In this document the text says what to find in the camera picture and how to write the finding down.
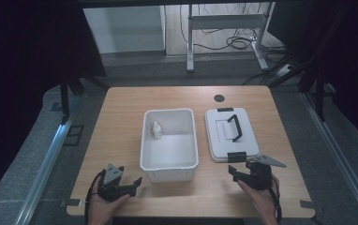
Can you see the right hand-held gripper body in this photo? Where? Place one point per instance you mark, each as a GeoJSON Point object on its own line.
{"type": "Point", "coordinates": [259, 175]}

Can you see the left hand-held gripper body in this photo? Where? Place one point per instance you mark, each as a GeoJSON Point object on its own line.
{"type": "Point", "coordinates": [115, 189]}

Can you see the white plastic storage box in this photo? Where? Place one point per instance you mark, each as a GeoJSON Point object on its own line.
{"type": "Point", "coordinates": [169, 146]}

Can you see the person's left hand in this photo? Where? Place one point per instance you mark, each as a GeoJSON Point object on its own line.
{"type": "Point", "coordinates": [102, 209]}

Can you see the person's right hand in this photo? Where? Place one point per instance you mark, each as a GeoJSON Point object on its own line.
{"type": "Point", "coordinates": [261, 203]}

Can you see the grey tape piece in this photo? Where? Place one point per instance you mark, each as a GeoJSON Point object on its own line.
{"type": "Point", "coordinates": [308, 204]}
{"type": "Point", "coordinates": [74, 202]}

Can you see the small white dropper bottle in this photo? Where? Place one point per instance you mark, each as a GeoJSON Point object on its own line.
{"type": "Point", "coordinates": [157, 131]}

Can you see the black round table grommet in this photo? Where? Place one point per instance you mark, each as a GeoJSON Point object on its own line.
{"type": "Point", "coordinates": [219, 98]}

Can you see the black tripod stand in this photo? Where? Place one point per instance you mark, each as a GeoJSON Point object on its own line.
{"type": "Point", "coordinates": [69, 90]}
{"type": "Point", "coordinates": [319, 90]}

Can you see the white power strip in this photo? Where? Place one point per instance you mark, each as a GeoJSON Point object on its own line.
{"type": "Point", "coordinates": [282, 71]}

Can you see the black curtain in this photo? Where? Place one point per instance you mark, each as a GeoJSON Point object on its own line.
{"type": "Point", "coordinates": [27, 78]}
{"type": "Point", "coordinates": [339, 56]}

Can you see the white cabinet panel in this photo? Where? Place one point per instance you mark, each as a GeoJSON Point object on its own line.
{"type": "Point", "coordinates": [124, 29]}

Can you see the aluminium floor rail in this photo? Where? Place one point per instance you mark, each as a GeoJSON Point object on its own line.
{"type": "Point", "coordinates": [339, 156]}
{"type": "Point", "coordinates": [42, 173]}

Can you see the grey metal desk frame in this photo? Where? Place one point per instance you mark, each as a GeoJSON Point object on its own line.
{"type": "Point", "coordinates": [227, 22]}

